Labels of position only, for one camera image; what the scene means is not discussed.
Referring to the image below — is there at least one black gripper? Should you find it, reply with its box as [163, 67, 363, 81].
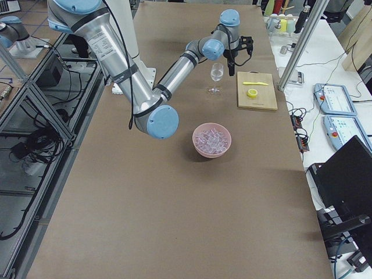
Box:
[223, 49, 238, 76]

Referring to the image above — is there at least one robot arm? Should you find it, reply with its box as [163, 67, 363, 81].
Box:
[1, 16, 34, 53]
[47, 1, 242, 139]

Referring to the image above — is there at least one clear wine glass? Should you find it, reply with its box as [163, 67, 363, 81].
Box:
[208, 63, 224, 94]

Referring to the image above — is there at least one pink bowl of ice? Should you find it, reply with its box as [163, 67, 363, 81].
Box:
[192, 123, 232, 159]

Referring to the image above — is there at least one yellow plastic knife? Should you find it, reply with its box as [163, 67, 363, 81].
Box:
[242, 81, 269, 86]

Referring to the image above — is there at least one bamboo cutting board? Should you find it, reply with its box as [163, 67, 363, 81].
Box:
[237, 71, 278, 110]

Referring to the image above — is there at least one yellow lemon slice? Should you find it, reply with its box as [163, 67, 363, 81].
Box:
[246, 88, 258, 99]

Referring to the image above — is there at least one small steel weight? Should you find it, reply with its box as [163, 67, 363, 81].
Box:
[280, 46, 288, 55]

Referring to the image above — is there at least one steel kitchen scale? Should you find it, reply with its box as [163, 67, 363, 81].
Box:
[278, 67, 305, 86]

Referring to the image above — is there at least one far blue teach pendant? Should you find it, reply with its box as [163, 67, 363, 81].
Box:
[313, 83, 357, 116]

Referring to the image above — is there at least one blue teach pendant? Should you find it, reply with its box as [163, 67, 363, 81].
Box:
[323, 115, 371, 150]
[313, 83, 357, 116]

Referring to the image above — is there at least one near blue teach pendant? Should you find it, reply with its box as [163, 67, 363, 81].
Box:
[323, 115, 371, 150]

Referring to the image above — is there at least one black monitor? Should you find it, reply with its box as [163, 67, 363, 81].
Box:
[308, 135, 371, 221]

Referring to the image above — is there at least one aluminium frame post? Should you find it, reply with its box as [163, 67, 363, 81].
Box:
[278, 0, 329, 91]

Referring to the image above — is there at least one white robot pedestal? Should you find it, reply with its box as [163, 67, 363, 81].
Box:
[107, 0, 156, 99]

